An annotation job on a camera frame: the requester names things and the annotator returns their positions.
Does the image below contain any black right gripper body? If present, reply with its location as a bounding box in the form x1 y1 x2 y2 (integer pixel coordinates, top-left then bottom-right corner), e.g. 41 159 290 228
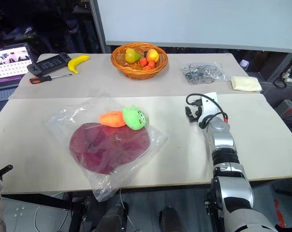
192 106 203 122

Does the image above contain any grey and red box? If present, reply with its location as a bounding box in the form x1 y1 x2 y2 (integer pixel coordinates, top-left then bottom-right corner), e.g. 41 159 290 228
278 98 292 119

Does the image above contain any yellow-green toy pear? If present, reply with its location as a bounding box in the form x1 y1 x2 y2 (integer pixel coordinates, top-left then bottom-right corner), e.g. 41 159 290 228
125 48 142 64

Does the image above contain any cream folded cloth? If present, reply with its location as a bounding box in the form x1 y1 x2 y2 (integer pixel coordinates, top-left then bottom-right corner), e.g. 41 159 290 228
230 75 263 92

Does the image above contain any whiteboard on metal stand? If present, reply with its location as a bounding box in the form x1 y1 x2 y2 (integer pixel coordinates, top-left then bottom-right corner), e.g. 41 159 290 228
90 0 292 84

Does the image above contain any black handheld controller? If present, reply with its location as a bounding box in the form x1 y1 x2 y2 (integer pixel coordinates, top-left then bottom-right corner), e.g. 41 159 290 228
26 52 72 77

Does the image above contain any open laptop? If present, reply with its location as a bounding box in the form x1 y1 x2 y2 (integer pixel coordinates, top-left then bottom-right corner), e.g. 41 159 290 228
0 43 38 103

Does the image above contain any green plush toy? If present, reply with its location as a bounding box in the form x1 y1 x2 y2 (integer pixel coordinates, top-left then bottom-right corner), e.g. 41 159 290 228
122 104 150 131

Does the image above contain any orange wicker basket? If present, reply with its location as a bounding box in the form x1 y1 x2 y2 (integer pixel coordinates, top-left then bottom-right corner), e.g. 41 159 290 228
110 42 169 80

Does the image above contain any yellow toy banana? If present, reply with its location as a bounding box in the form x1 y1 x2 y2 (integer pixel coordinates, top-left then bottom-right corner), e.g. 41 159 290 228
67 55 90 74

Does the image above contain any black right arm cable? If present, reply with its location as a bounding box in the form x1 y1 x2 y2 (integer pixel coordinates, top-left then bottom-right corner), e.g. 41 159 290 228
186 93 230 129

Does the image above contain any plastic bag of black cables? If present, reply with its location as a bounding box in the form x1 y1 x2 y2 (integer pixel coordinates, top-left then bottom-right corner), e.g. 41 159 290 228
180 61 232 86

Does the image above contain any white power strip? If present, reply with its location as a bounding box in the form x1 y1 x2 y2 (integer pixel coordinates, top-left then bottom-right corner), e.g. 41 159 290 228
280 69 292 84

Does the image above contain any clear plastic bag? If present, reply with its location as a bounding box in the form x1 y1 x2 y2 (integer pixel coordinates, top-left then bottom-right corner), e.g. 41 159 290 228
44 95 170 203

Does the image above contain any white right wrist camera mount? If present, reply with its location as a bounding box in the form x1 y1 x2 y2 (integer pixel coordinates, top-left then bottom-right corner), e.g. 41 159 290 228
200 92 220 127

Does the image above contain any dark red cloth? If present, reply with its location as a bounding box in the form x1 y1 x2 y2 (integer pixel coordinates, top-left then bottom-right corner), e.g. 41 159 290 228
69 122 152 175

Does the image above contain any thin white cable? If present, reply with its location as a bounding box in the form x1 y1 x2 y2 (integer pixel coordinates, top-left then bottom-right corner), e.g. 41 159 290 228
118 188 135 232

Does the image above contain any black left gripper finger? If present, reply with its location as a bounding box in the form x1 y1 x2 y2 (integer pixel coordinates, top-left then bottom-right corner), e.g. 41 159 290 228
0 164 14 177

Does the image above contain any orange carrot plush toy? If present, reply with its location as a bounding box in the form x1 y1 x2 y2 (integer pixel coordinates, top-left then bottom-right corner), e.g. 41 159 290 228
99 111 127 128

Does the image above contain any orange-black handled screwdriver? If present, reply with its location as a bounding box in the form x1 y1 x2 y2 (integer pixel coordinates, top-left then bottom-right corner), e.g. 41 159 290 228
29 73 73 85

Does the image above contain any yellow-orange toy fruit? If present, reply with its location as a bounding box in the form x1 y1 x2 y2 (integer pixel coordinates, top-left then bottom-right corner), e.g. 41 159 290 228
146 49 160 63

